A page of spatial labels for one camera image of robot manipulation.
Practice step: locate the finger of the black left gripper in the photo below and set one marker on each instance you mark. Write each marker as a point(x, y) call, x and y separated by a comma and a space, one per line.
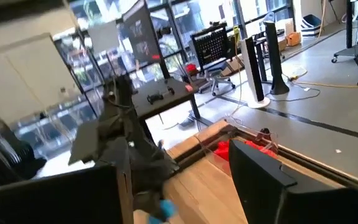
point(145, 207)

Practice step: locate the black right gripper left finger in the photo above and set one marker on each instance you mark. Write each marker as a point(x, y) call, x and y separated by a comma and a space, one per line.
point(57, 199)

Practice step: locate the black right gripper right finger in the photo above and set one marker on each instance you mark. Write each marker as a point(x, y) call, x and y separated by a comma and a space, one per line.
point(291, 199)

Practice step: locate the short blue block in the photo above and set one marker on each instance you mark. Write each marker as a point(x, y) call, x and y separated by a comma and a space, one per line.
point(166, 210)

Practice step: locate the red block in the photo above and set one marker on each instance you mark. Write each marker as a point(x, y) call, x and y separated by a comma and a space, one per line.
point(259, 148)
point(224, 150)

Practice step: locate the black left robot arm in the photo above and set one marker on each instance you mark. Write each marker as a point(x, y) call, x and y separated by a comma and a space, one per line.
point(124, 99)

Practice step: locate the black clamp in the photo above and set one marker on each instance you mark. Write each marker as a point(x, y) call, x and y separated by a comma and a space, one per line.
point(155, 98)

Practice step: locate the black blurred round object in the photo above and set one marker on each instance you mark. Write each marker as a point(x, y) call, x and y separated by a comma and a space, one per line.
point(8, 155)

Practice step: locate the clear plastic bin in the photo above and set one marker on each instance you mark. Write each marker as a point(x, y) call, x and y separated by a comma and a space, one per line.
point(216, 161)

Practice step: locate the black desk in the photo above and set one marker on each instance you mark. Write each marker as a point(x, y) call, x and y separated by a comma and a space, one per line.
point(179, 96)

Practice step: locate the pink eraser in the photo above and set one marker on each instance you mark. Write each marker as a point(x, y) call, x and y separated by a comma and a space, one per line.
point(189, 88)

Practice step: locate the small red object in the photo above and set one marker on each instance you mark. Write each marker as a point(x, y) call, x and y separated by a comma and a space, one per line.
point(191, 68)

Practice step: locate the black poster stand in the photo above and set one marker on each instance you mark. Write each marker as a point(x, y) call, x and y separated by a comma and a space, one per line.
point(141, 34)

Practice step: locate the brown cardboard box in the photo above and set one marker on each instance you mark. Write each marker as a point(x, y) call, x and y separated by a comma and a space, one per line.
point(232, 65)

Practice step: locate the black mesh office chair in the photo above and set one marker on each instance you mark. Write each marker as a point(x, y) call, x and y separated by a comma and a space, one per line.
point(211, 46)

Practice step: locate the white tower fan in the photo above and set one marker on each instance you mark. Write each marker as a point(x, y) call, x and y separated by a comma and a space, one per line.
point(253, 71)

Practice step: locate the black tower fan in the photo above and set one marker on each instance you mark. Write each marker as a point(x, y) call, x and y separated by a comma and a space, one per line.
point(275, 56)

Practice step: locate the small brown box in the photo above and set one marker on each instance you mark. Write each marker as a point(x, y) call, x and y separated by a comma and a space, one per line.
point(293, 39)

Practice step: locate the striped storage basket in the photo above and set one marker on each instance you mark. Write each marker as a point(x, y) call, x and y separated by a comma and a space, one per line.
point(311, 26)

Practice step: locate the black pole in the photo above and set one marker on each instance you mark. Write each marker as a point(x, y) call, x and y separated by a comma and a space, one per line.
point(349, 25)

